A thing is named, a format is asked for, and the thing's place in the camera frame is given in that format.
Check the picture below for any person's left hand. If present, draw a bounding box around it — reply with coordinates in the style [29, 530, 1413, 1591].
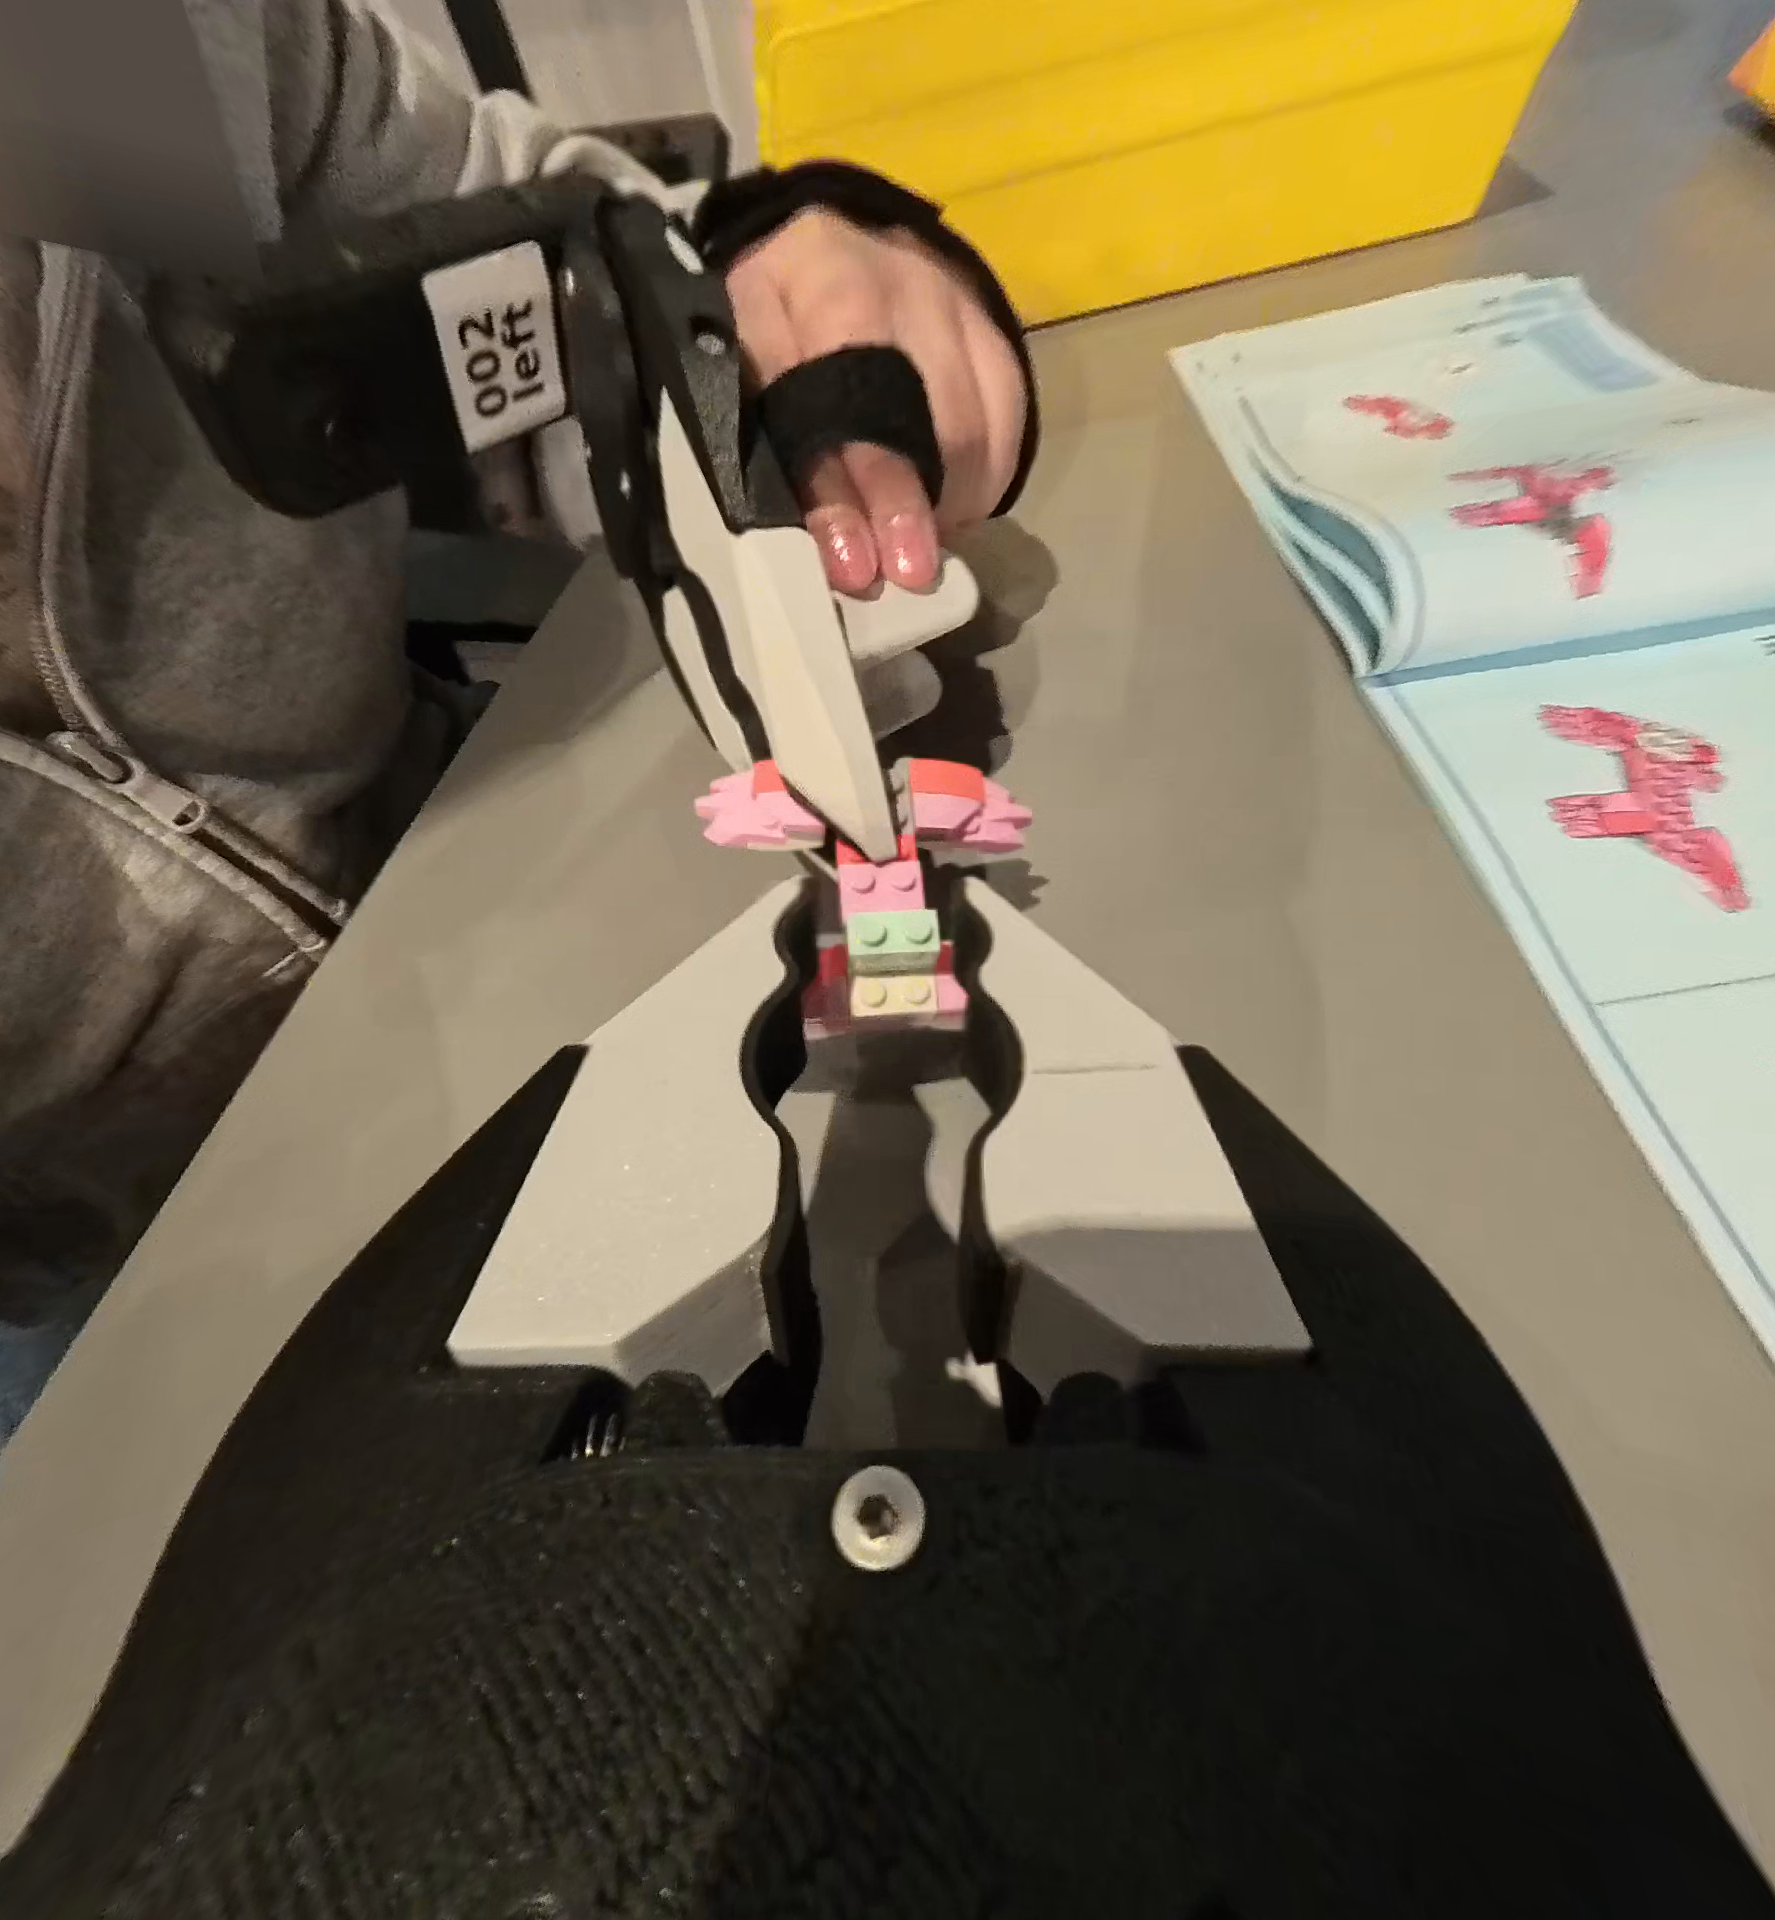
[722, 194, 1030, 598]

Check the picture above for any person's left forearm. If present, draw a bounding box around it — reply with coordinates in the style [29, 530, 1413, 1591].
[279, 0, 701, 271]

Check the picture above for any person's grey hoodie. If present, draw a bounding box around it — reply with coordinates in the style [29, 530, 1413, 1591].
[0, 211, 566, 1328]

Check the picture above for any pink toy brick model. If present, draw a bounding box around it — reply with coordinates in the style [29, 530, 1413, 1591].
[695, 754, 1034, 1044]

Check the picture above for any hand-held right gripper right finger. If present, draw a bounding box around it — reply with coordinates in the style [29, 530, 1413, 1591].
[955, 885, 1314, 1369]

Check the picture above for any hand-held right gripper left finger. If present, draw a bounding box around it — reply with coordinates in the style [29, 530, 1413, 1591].
[443, 877, 817, 1373]

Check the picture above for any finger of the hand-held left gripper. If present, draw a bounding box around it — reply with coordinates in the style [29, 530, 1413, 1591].
[655, 396, 900, 870]
[629, 507, 829, 831]

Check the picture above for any instruction booklet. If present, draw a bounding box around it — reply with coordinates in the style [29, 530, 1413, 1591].
[1169, 274, 1775, 1479]

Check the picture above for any yellow plastic bin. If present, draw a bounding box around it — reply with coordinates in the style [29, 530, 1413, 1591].
[753, 0, 1579, 330]

